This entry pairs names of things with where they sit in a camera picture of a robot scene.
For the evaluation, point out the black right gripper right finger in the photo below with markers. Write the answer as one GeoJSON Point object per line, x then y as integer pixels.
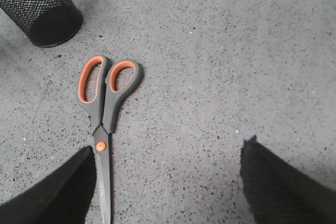
{"type": "Point", "coordinates": [279, 193]}

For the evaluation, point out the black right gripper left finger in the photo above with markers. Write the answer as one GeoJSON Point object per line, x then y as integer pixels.
{"type": "Point", "coordinates": [64, 196]}

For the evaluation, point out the grey orange handled scissors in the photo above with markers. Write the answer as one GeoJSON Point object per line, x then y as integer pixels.
{"type": "Point", "coordinates": [103, 110]}

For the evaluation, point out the black mesh pen cup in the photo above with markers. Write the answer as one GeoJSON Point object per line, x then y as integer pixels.
{"type": "Point", "coordinates": [47, 23]}

